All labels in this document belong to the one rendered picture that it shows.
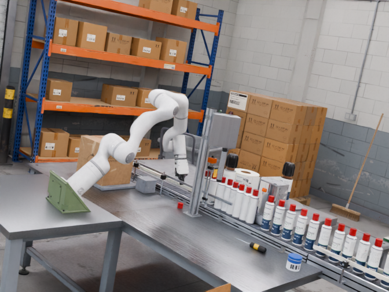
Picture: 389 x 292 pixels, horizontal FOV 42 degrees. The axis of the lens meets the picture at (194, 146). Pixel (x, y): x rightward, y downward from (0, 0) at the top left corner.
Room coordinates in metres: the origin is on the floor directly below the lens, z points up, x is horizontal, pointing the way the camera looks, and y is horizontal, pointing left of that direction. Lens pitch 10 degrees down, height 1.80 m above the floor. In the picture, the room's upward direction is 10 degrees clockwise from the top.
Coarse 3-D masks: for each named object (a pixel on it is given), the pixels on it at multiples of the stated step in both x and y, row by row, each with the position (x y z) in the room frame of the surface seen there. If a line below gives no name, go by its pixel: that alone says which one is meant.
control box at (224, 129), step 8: (216, 112) 3.04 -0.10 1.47; (216, 120) 2.96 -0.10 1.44; (224, 120) 2.97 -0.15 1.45; (232, 120) 2.98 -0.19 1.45; (240, 120) 2.99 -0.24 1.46; (216, 128) 2.96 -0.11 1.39; (224, 128) 2.97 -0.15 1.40; (232, 128) 2.98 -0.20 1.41; (208, 136) 2.98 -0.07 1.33; (216, 136) 2.96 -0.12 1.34; (224, 136) 2.97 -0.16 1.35; (232, 136) 2.98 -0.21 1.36; (208, 144) 2.96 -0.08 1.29; (216, 144) 2.96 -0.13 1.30; (224, 144) 2.97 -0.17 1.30; (232, 144) 2.98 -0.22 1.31
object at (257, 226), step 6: (132, 168) 3.71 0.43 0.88; (144, 174) 3.58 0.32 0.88; (168, 186) 3.39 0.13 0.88; (174, 186) 3.41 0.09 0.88; (180, 192) 3.28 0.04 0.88; (186, 192) 3.31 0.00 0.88; (216, 210) 3.03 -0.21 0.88; (258, 228) 2.82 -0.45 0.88; (270, 234) 2.76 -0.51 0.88; (282, 240) 2.68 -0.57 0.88; (294, 246) 2.62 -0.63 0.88; (300, 246) 2.64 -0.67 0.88; (306, 252) 2.57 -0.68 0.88; (312, 252) 2.58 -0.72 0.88
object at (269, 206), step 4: (272, 196) 2.81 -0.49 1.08; (268, 200) 2.81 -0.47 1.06; (272, 200) 2.80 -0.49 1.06; (268, 204) 2.80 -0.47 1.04; (272, 204) 2.80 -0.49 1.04; (268, 208) 2.79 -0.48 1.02; (272, 208) 2.80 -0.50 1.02; (264, 212) 2.81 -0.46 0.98; (268, 212) 2.79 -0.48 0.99; (272, 212) 2.80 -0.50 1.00; (264, 216) 2.80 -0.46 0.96; (268, 216) 2.79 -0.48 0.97; (264, 220) 2.80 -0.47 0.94; (268, 220) 2.79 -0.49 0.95; (264, 224) 2.80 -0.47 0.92; (268, 224) 2.79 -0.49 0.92; (260, 228) 2.81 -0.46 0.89; (264, 228) 2.79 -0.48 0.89; (268, 228) 2.80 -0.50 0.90
